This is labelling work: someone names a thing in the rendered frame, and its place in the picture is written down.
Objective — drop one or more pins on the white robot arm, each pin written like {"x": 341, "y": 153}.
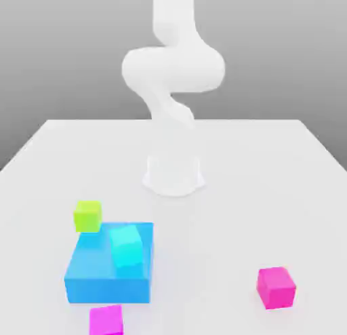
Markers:
{"x": 173, "y": 66}

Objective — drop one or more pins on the small cyan cube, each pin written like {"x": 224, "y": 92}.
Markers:
{"x": 126, "y": 248}

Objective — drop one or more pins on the small lime green cube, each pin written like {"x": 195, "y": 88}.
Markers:
{"x": 87, "y": 217}

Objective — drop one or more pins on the small pink cube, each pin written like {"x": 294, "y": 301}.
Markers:
{"x": 276, "y": 287}

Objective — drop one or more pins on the small magenta cube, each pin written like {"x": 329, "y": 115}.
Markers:
{"x": 106, "y": 321}

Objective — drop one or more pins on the large blue box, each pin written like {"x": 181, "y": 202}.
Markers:
{"x": 92, "y": 272}

